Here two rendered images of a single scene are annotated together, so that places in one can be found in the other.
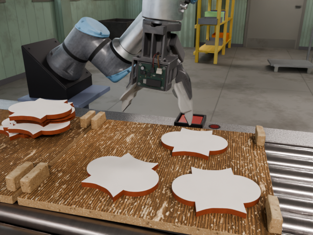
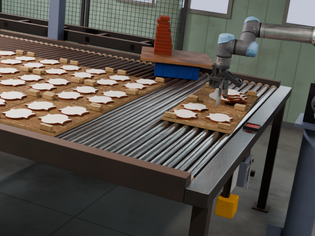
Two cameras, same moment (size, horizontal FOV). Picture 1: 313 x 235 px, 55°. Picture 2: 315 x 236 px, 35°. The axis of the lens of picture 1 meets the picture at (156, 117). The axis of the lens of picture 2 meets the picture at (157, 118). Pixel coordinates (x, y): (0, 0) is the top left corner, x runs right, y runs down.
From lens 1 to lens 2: 2.55 m
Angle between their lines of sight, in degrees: 88
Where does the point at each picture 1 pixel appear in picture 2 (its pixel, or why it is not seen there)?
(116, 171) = (195, 106)
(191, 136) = (223, 117)
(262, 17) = not seen: outside the picture
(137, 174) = (193, 107)
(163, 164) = (202, 113)
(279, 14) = not seen: outside the picture
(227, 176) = (190, 115)
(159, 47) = (216, 72)
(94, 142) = (221, 108)
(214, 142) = (217, 119)
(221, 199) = (177, 112)
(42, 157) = (208, 102)
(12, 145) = not seen: hidden behind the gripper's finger
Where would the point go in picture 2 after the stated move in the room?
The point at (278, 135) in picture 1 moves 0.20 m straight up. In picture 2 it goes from (239, 140) to (246, 98)
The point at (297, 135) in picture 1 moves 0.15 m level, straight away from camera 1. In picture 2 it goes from (239, 143) to (271, 153)
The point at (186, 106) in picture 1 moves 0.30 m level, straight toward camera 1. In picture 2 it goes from (214, 97) to (156, 87)
